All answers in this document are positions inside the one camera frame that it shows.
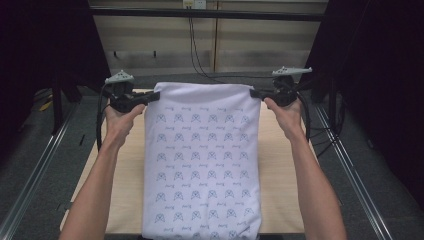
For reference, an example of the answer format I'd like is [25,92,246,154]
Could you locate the grey tape strip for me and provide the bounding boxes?
[55,201,73,213]

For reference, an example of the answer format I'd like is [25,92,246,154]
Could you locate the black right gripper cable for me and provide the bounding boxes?
[295,90,314,142]

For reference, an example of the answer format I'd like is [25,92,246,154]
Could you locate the black wall cable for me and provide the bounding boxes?
[188,15,279,85]

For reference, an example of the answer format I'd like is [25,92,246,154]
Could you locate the black horizontal bar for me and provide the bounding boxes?
[89,7,327,23]

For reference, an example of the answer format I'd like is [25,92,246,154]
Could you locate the yellow item on floor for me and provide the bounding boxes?
[38,99,54,112]

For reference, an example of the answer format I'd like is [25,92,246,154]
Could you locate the black metal stand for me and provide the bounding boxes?
[50,78,65,136]

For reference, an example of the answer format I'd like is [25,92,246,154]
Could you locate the metal floor rail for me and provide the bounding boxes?
[314,104,395,240]
[0,102,80,240]

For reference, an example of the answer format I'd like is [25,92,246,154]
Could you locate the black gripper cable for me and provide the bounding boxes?
[95,83,112,153]
[295,90,314,142]

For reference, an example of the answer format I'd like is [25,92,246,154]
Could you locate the person's right hand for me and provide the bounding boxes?
[263,97,305,143]

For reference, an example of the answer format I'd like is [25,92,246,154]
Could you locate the white wall socket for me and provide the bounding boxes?
[182,0,208,10]

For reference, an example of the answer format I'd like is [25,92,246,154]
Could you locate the white patterned towel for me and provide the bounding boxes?
[141,81,263,240]

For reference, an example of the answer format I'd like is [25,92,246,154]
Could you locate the dark curtain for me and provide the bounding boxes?
[289,0,424,209]
[0,0,115,164]

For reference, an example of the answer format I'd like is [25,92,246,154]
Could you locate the person's left hand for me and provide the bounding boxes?
[104,103,147,150]

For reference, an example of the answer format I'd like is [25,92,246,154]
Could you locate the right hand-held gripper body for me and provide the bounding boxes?
[265,65,314,108]

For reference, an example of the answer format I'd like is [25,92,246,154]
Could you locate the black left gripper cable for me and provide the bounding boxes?
[95,83,112,153]

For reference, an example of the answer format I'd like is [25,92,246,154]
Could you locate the black floor cables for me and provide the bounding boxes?
[309,96,347,158]

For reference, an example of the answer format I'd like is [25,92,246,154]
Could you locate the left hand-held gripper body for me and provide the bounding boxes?
[104,69,148,114]

